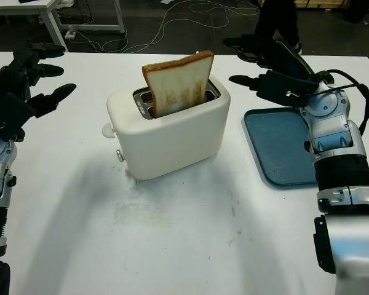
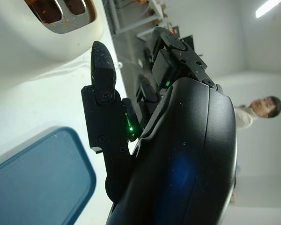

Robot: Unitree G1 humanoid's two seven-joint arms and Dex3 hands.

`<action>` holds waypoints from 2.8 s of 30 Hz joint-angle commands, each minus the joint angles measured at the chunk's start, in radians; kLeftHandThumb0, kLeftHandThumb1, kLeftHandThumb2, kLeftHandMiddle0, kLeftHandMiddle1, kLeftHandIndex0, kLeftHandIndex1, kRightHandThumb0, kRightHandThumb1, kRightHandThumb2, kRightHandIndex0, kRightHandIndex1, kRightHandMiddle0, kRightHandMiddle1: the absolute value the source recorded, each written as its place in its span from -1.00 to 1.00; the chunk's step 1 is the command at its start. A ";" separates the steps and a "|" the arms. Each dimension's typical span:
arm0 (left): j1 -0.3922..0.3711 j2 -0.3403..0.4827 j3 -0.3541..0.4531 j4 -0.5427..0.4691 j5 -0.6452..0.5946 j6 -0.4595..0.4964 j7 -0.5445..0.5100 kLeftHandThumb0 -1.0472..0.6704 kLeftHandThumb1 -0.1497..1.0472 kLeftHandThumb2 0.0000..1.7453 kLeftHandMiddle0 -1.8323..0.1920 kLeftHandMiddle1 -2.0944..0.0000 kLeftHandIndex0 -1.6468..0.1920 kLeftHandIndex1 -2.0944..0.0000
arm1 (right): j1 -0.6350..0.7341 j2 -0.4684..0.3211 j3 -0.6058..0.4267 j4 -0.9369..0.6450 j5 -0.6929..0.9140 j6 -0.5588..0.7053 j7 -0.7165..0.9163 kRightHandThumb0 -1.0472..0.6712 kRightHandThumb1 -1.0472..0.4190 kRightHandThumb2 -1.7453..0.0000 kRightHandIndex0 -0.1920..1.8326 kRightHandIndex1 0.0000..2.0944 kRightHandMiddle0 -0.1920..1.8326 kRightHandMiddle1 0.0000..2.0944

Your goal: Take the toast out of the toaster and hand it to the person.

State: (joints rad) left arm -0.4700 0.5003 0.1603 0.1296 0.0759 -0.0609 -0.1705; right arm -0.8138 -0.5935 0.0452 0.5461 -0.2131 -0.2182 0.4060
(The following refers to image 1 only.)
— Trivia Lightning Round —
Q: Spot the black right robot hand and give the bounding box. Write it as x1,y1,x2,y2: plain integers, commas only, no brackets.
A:
222,34,317,92

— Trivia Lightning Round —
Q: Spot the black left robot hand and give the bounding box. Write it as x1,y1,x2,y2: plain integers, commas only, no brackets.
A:
0,39,77,120

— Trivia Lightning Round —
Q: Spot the toast slice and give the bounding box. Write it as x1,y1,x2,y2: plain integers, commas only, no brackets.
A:
141,49,215,119

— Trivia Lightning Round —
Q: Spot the person in black trousers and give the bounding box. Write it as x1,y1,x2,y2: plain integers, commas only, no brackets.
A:
253,0,304,56

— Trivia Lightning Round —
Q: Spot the white two-slot toaster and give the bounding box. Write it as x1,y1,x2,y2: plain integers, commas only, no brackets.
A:
100,73,231,181

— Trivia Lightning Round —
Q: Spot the wooden pallet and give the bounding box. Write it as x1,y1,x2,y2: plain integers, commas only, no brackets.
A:
295,0,369,9

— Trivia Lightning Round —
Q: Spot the black bulky object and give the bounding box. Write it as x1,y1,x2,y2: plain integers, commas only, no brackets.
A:
346,0,369,24

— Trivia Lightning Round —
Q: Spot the blue plastic tray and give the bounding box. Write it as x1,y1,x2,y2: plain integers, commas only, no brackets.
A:
243,107,319,188

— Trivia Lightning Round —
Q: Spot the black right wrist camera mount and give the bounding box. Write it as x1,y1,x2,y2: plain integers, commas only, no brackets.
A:
254,69,317,108

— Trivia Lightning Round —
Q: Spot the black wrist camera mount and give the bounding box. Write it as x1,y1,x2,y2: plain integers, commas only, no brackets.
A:
0,91,38,142
254,69,317,108

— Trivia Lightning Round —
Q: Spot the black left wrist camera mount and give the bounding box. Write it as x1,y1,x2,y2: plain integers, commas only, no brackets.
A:
0,91,38,142

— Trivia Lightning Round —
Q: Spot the white metal-frame desk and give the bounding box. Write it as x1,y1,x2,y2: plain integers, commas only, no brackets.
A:
0,0,125,53

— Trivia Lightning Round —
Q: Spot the white floor cable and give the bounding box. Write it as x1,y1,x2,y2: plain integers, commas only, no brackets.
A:
101,0,259,53

